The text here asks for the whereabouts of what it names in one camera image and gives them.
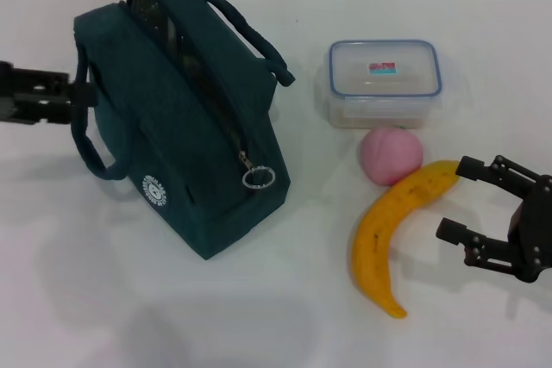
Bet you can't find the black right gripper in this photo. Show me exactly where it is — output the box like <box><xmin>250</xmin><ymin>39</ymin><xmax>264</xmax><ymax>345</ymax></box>
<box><xmin>435</xmin><ymin>154</ymin><xmax>552</xmax><ymax>285</ymax></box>

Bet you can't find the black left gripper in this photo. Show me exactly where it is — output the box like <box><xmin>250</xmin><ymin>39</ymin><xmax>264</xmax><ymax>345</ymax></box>
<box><xmin>0</xmin><ymin>60</ymin><xmax>97</xmax><ymax>127</ymax></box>

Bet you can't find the yellow toy banana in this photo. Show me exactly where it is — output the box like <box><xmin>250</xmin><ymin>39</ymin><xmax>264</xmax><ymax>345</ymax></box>
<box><xmin>352</xmin><ymin>159</ymin><xmax>462</xmax><ymax>321</ymax></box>

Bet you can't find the pink toy peach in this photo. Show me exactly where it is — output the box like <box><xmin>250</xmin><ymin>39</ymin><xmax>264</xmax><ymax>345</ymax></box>
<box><xmin>358</xmin><ymin>126</ymin><xmax>426</xmax><ymax>188</ymax></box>

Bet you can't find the dark teal insulated lunch bag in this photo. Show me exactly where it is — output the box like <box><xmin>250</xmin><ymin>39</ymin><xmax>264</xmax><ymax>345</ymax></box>
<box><xmin>71</xmin><ymin>0</ymin><xmax>297</xmax><ymax>262</ymax></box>

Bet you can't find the clear plastic food container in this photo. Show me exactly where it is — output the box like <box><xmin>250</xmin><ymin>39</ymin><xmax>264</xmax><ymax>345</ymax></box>
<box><xmin>321</xmin><ymin>39</ymin><xmax>444</xmax><ymax>130</ymax></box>

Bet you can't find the clear zipper pull ring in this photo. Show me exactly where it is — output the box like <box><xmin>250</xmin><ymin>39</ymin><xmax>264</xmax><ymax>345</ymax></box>
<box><xmin>241</xmin><ymin>164</ymin><xmax>276</xmax><ymax>191</ymax></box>

